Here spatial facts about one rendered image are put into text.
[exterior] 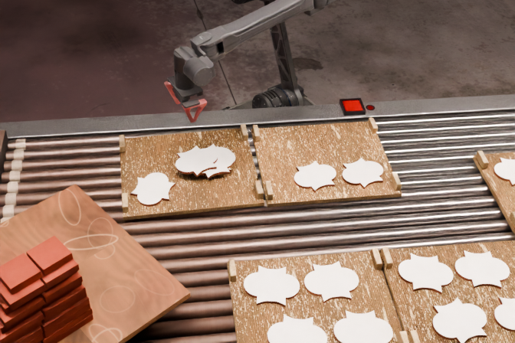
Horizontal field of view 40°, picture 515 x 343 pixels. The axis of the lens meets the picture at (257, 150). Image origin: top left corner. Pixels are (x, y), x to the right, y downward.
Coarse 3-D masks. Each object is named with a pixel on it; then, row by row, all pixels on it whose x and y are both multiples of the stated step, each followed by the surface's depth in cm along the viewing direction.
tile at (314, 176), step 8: (296, 168) 218; (304, 168) 217; (312, 168) 217; (320, 168) 217; (328, 168) 217; (296, 176) 214; (304, 176) 214; (312, 176) 214; (320, 176) 214; (328, 176) 214; (296, 184) 212; (304, 184) 211; (312, 184) 211; (320, 184) 212; (328, 184) 212
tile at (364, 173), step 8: (360, 160) 220; (352, 168) 217; (360, 168) 217; (368, 168) 218; (376, 168) 218; (344, 176) 215; (352, 176) 215; (360, 176) 215; (368, 176) 215; (376, 176) 215; (352, 184) 213; (360, 184) 213; (368, 184) 213
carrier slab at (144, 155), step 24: (144, 144) 224; (168, 144) 225; (192, 144) 225; (216, 144) 225; (240, 144) 226; (120, 168) 215; (144, 168) 216; (168, 168) 216; (240, 168) 217; (192, 192) 208; (216, 192) 209; (240, 192) 209; (144, 216) 201
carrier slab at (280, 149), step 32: (288, 128) 233; (320, 128) 233; (352, 128) 234; (288, 160) 221; (320, 160) 221; (352, 160) 222; (384, 160) 222; (288, 192) 210; (320, 192) 210; (352, 192) 211; (384, 192) 211
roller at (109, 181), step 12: (420, 156) 227; (432, 156) 227; (444, 156) 227; (456, 156) 227; (468, 156) 228; (60, 180) 213; (72, 180) 213; (84, 180) 213; (96, 180) 213; (108, 180) 214; (120, 180) 214; (0, 192) 210; (12, 192) 210; (24, 192) 211
